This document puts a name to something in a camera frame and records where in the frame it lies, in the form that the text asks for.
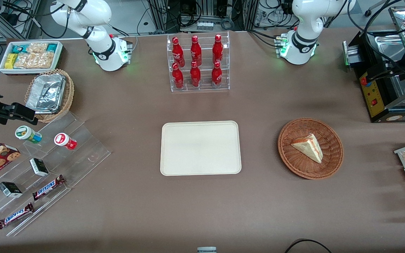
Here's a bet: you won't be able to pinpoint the triangular sandwich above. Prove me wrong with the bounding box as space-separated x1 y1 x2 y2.
291 133 324 164

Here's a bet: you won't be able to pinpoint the light wicker basket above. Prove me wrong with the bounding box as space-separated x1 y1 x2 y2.
24 69 75 123

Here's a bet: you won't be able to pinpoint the brown wicker basket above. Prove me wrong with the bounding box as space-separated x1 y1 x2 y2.
278 118 344 180

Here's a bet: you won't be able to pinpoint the cream plastic tray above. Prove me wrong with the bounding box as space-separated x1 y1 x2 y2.
160 121 242 176

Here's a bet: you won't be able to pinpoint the green lidded cup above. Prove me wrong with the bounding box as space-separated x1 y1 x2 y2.
15 125 43 144

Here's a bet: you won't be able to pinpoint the steel pan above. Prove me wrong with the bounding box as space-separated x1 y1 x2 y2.
374 34 405 64

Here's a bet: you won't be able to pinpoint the black food warmer machine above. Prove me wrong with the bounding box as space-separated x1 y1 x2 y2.
342 5 405 123

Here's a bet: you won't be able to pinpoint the stacked foil containers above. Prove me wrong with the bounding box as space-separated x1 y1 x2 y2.
25 73 66 114

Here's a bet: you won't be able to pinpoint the white plastic snack bin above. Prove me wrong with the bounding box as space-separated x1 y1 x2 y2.
0 41 64 76

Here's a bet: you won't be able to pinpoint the yellow snack pack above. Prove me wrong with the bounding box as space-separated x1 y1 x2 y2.
5 53 18 69

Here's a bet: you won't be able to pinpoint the red lidded cup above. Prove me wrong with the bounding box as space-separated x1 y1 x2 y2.
54 133 78 151

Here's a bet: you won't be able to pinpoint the clear bag of crackers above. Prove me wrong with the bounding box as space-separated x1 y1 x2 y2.
14 43 54 69

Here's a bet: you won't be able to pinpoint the small black box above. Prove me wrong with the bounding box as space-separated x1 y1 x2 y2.
30 158 50 177
0 182 23 198

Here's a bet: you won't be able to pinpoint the clear acrylic stepped display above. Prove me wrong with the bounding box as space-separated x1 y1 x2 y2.
0 111 112 237

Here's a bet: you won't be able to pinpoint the snickers bar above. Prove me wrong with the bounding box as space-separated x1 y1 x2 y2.
32 175 66 201
0 203 34 230

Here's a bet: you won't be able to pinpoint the red cola bottle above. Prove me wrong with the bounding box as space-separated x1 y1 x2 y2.
211 60 223 87
172 63 184 89
190 61 201 87
212 34 224 65
172 37 185 67
190 35 202 66

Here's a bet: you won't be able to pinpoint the clear acrylic bottle rack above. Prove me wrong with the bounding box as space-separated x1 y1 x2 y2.
167 31 230 93

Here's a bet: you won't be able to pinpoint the black cable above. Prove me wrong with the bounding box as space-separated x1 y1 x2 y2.
284 239 333 253

